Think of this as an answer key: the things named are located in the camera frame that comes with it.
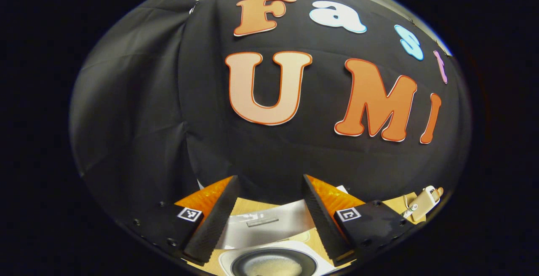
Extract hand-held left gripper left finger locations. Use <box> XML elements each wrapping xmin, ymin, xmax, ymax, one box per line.
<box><xmin>120</xmin><ymin>175</ymin><xmax>240</xmax><ymax>266</ymax></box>

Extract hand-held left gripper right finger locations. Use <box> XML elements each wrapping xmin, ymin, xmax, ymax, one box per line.
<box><xmin>302</xmin><ymin>174</ymin><xmax>422</xmax><ymax>267</ymax></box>

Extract white rice cooker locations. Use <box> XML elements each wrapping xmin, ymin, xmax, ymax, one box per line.
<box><xmin>215</xmin><ymin>185</ymin><xmax>350</xmax><ymax>276</ymax></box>

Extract white rice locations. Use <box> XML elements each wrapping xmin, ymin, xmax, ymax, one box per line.
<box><xmin>244</xmin><ymin>256</ymin><xmax>303</xmax><ymax>276</ymax></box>

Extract white toaster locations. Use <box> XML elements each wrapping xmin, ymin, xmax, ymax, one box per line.
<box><xmin>403</xmin><ymin>185</ymin><xmax>440</xmax><ymax>222</ymax></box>

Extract black backdrop cloth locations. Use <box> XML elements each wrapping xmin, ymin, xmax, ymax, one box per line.
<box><xmin>69</xmin><ymin>0</ymin><xmax>471</xmax><ymax>226</ymax></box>

